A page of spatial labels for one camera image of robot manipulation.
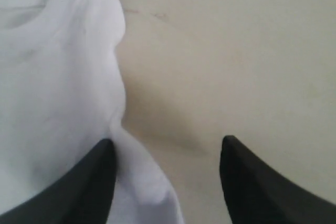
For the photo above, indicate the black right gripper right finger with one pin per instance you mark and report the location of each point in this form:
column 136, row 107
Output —
column 256, row 193

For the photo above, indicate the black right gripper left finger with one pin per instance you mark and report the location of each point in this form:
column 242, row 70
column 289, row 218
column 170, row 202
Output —
column 83, row 195

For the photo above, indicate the white t-shirt red print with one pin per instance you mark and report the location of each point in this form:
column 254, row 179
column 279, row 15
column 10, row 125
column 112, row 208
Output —
column 61, row 94

